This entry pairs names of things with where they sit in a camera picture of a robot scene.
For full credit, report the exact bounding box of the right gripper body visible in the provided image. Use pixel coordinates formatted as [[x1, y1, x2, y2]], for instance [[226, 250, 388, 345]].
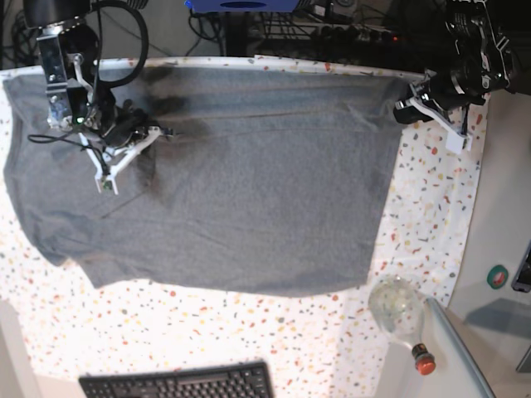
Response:
[[97, 99, 160, 148]]

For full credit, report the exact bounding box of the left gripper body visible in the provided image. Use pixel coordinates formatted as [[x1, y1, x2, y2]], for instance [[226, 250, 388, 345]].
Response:
[[420, 72, 485, 112]]

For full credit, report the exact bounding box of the grey t-shirt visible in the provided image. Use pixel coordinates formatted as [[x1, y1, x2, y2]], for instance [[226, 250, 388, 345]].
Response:
[[4, 68, 407, 297]]

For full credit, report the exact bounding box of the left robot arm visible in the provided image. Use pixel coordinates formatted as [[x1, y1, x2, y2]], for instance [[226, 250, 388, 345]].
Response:
[[393, 1, 515, 124]]

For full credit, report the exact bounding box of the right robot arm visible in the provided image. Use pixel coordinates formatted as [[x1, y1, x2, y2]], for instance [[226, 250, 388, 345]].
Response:
[[23, 1, 151, 148]]

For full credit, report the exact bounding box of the black power strip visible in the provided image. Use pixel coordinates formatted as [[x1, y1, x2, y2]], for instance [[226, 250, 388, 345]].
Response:
[[313, 25, 402, 45]]

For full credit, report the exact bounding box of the blue box with oval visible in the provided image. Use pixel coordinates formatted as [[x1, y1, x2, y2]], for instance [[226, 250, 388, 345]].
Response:
[[184, 0, 307, 13]]

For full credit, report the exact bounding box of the green and red tape roll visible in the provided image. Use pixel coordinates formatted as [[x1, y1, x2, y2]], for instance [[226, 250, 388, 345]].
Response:
[[486, 265, 509, 289]]

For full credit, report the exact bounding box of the clear glass bottle red cap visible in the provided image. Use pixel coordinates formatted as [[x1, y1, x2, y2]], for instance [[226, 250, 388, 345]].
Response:
[[368, 275, 436, 376]]

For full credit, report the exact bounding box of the dark phone on table edge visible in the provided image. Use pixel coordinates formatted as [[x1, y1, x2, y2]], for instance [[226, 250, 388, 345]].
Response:
[[511, 244, 531, 294]]

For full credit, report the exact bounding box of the terrazzo patterned tablecloth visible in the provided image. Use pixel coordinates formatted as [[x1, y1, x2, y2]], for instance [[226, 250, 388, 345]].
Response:
[[0, 55, 490, 398]]

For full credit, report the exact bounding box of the black computer keyboard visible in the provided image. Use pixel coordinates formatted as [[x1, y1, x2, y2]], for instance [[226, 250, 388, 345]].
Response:
[[78, 362, 275, 398]]

